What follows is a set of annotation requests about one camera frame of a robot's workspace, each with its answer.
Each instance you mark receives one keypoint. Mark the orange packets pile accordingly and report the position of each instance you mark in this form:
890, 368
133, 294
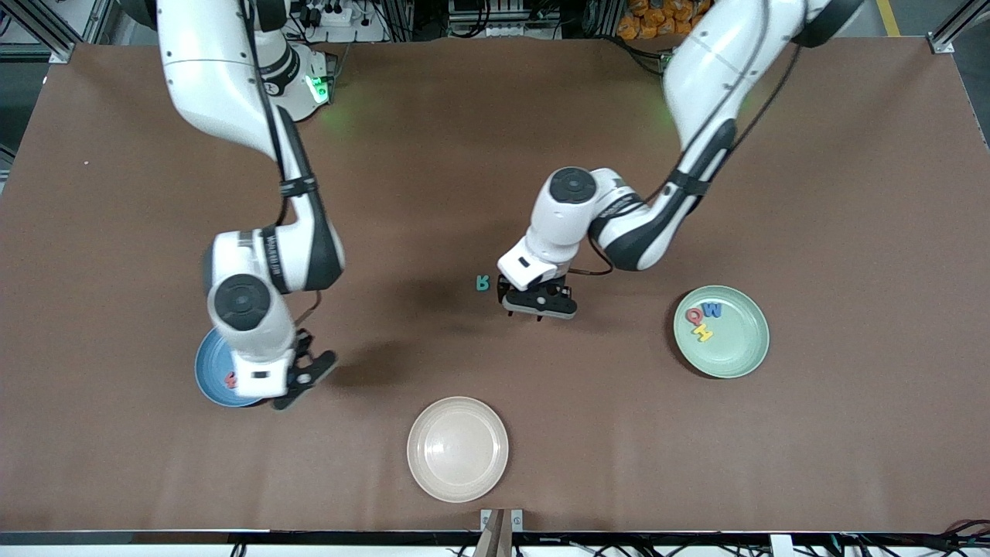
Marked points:
650, 19

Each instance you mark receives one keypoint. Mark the blue plate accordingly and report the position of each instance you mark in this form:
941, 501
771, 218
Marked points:
209, 371

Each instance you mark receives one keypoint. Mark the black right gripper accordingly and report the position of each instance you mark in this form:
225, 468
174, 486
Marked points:
302, 347

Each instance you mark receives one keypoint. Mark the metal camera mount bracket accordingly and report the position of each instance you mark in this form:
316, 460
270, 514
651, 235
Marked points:
501, 538

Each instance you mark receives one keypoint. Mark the aluminium frame profile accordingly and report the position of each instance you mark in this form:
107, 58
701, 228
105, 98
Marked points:
63, 52
942, 42

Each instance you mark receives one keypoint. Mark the blue foam capital M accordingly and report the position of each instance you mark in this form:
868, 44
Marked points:
713, 310

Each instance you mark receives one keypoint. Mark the beige plate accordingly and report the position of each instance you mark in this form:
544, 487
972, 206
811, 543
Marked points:
457, 449

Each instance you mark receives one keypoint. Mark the metal equipment rack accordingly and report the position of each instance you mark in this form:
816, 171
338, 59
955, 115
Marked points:
503, 19

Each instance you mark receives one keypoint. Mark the green plate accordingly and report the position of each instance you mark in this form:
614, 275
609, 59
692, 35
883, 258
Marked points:
739, 348

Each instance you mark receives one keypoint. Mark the red foam capital Q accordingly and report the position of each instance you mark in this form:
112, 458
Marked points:
690, 316

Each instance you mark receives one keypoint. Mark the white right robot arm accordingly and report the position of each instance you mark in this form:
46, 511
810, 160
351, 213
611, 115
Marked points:
209, 77

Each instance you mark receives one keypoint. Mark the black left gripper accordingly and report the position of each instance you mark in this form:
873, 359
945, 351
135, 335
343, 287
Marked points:
558, 289

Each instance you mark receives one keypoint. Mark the yellow foam capital H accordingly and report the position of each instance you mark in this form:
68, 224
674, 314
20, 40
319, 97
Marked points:
701, 332

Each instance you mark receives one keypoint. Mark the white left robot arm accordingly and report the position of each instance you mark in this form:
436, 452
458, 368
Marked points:
711, 70

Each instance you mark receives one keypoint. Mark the white power strip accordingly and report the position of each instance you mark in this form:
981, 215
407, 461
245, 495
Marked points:
332, 15

